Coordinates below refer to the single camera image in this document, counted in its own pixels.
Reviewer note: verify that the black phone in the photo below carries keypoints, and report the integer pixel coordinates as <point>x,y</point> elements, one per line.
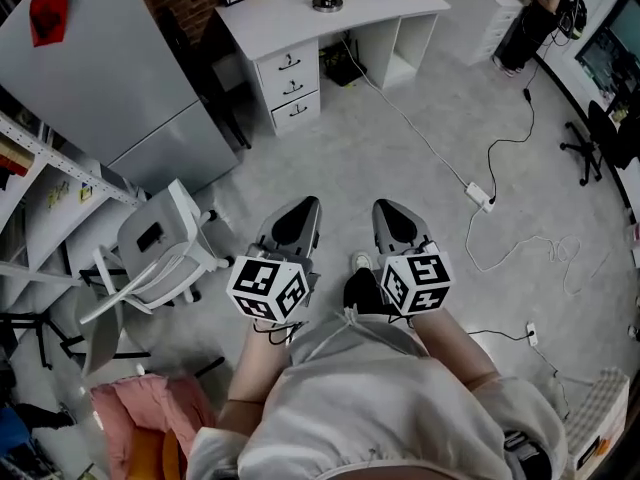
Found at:
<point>150,236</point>

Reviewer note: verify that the white power strip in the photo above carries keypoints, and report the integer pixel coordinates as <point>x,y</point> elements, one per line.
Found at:
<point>479,195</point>

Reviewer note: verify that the orange cloth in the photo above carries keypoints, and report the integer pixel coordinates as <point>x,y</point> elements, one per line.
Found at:
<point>152,453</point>

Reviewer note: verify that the person's black trouser leg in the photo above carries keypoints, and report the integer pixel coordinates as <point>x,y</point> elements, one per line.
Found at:
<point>362,293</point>

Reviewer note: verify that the blue bag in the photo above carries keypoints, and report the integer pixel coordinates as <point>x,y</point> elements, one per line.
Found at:
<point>12,430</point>

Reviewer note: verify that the white chair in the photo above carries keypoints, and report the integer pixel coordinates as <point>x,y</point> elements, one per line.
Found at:
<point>165,258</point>

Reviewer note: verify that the person's right forearm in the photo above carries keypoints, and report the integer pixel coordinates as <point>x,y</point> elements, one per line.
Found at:
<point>450,343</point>

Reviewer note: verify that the white drawer cabinet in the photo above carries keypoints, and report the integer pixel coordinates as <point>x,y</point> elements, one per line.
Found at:
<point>492,23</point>

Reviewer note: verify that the person's white shoe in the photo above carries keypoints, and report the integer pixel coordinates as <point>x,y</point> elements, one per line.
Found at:
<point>361,260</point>

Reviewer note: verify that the small white power socket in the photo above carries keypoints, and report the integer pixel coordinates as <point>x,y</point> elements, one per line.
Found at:
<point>532,334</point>

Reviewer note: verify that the black office chair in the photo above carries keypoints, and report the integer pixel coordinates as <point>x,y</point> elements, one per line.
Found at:
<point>595,138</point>

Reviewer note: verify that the black metal frame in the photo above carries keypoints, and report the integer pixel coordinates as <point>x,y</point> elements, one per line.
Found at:
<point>45,338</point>

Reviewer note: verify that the person's white shirt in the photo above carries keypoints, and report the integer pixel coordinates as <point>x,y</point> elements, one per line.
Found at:
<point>380,408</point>

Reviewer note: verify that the person's left forearm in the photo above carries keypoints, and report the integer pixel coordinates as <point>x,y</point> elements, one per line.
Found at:
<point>257,368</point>

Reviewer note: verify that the white perforated shelf rack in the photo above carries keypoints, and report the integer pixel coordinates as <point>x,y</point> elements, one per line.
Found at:
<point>55,208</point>

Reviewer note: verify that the white cardboard box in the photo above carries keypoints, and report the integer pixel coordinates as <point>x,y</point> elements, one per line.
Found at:
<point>600,418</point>

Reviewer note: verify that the grey refrigerator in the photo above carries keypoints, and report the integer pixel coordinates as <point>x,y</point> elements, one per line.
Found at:
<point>110,83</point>

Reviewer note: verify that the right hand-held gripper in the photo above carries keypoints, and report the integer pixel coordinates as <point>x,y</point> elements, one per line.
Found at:
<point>417,280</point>

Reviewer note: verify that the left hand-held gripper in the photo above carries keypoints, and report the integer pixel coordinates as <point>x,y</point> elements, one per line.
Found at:
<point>267,280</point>

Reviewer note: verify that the grey waist pack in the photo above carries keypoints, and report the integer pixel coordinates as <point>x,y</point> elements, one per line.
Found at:
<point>525,455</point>

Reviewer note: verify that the white desk with drawers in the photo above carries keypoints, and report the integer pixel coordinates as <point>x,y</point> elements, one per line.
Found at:
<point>300,23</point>

